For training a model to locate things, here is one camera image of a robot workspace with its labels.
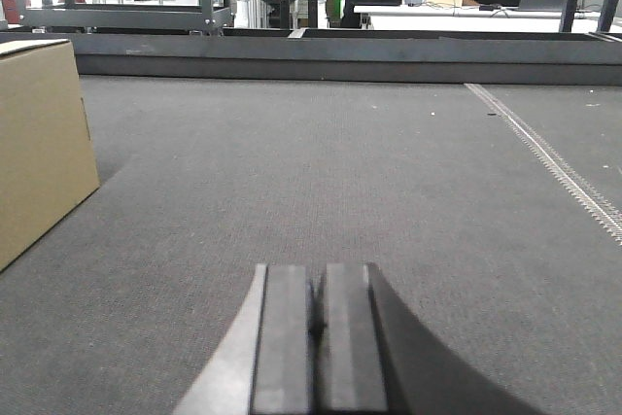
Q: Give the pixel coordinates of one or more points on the white desk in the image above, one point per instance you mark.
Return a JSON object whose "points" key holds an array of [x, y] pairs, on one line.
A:
{"points": [[465, 19]]}

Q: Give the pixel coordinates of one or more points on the dark conveyor belt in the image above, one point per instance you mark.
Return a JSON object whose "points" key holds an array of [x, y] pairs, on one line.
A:
{"points": [[481, 174]]}

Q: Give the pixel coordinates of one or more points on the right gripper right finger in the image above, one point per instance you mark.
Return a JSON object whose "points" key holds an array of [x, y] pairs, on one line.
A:
{"points": [[375, 356]]}

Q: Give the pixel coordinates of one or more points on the brown cardboard box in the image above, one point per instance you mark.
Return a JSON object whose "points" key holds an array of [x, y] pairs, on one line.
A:
{"points": [[48, 165]]}

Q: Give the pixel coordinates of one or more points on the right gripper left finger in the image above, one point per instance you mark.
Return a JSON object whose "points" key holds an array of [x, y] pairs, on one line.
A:
{"points": [[263, 365]]}

